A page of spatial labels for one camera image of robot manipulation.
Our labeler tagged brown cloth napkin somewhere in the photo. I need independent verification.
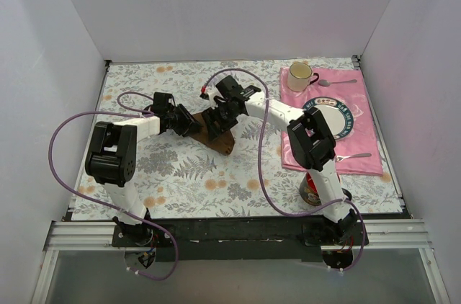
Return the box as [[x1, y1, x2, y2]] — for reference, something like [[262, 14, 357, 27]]
[[191, 112, 235, 156]]

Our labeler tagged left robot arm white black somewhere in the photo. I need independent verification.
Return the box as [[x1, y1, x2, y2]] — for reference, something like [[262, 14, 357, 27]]
[[85, 92, 202, 246]]

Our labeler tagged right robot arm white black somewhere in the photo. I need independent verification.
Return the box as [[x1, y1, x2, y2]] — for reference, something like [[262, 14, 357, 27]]
[[200, 76, 358, 245]]

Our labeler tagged cream enamel mug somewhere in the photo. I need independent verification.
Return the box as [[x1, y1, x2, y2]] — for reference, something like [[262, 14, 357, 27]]
[[287, 62, 319, 92]]

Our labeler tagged silver spoon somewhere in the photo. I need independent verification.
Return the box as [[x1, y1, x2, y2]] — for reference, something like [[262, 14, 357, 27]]
[[318, 79, 358, 87]]

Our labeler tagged white plate dark rim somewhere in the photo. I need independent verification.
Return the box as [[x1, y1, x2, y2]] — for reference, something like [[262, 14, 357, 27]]
[[303, 97, 354, 140]]

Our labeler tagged red interior dark mug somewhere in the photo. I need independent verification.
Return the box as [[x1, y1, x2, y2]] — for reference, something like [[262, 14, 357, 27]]
[[298, 172, 334, 207]]

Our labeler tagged black base bar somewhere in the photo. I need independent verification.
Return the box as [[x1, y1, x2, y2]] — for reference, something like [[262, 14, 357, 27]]
[[112, 215, 369, 262]]

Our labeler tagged silver fork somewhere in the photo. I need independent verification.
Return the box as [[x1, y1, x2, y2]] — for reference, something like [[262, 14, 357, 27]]
[[336, 153, 372, 162]]

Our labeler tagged pink satin cloth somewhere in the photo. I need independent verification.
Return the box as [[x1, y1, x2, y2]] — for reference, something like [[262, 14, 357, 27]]
[[280, 67, 383, 176]]

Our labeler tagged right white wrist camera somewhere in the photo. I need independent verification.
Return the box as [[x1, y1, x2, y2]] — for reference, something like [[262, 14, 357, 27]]
[[200, 86, 222, 109]]

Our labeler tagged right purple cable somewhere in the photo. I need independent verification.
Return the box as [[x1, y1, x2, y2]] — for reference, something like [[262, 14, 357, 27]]
[[201, 68, 364, 272]]

